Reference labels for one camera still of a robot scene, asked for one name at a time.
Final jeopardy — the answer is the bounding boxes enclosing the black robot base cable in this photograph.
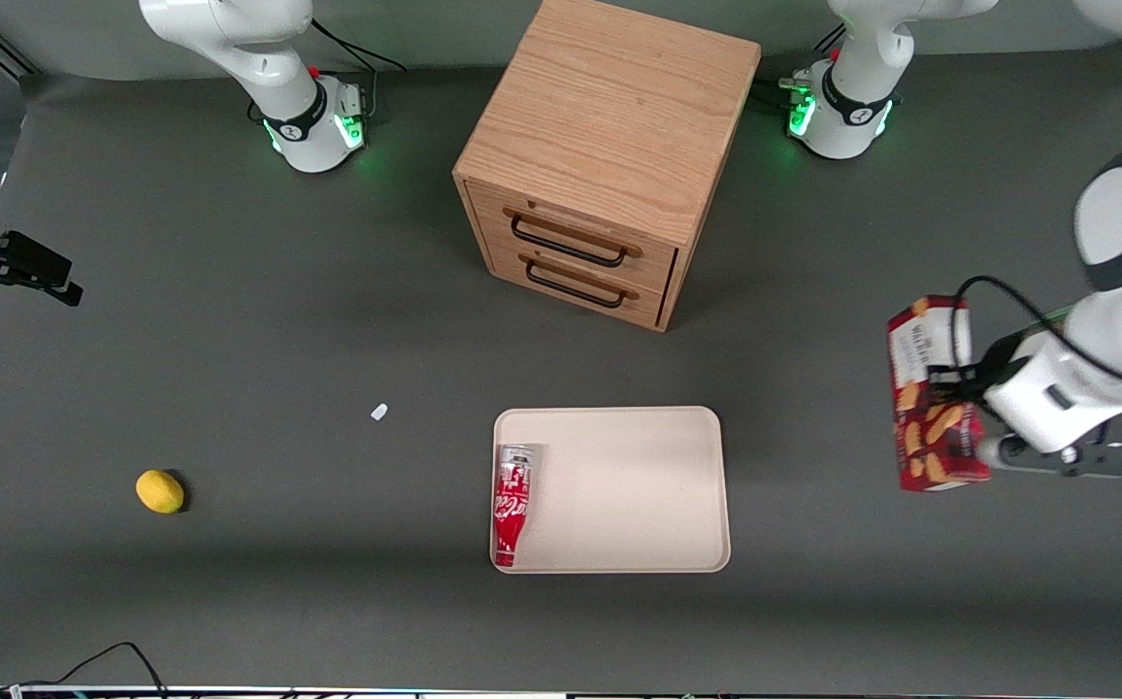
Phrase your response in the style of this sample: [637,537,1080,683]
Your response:
[309,17,408,75]
[753,29,848,110]

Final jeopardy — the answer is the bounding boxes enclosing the red cookie box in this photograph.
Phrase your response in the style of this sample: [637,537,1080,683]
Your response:
[886,295,995,493]

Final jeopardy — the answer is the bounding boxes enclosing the red cola bottle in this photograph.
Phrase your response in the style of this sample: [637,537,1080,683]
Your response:
[492,444,544,569]

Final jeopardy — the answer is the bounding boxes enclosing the black metal drawer handle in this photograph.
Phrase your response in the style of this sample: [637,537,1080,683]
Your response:
[510,215,629,269]
[524,259,627,311]

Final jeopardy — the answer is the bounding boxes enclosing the black camera clamp mount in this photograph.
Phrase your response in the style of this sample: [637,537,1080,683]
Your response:
[0,199,84,310]

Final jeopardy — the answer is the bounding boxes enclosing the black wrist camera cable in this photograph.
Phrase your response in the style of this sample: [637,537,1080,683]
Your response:
[949,276,1122,399]

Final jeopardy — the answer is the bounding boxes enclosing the wooden drawer cabinet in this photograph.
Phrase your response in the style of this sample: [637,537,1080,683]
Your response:
[452,0,763,333]

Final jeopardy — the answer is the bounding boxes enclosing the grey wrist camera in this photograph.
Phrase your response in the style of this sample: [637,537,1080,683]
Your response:
[975,435,1122,480]

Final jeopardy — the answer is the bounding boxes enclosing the yellow lemon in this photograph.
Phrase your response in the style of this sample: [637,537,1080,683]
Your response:
[135,469,186,516]

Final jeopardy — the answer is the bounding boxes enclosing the beige plastic tray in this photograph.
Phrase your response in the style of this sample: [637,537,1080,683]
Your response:
[492,406,732,575]

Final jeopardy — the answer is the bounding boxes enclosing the wooden drawer front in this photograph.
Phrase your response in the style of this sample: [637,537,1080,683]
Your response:
[485,241,665,327]
[467,180,679,293]

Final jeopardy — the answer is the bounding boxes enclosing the thin black cable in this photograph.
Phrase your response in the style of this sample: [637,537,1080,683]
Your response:
[0,642,170,696]

